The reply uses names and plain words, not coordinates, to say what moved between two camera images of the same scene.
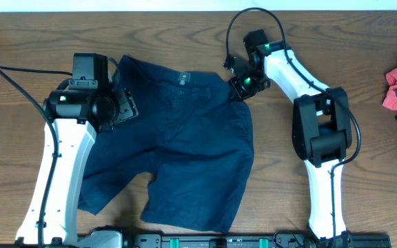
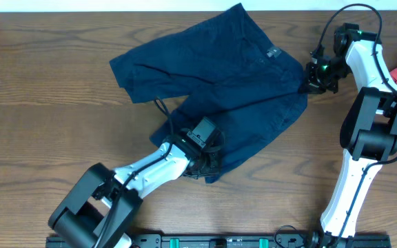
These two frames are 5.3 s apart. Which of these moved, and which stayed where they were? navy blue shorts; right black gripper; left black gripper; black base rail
Moved: left black gripper; right black gripper; navy blue shorts
Stayed: black base rail
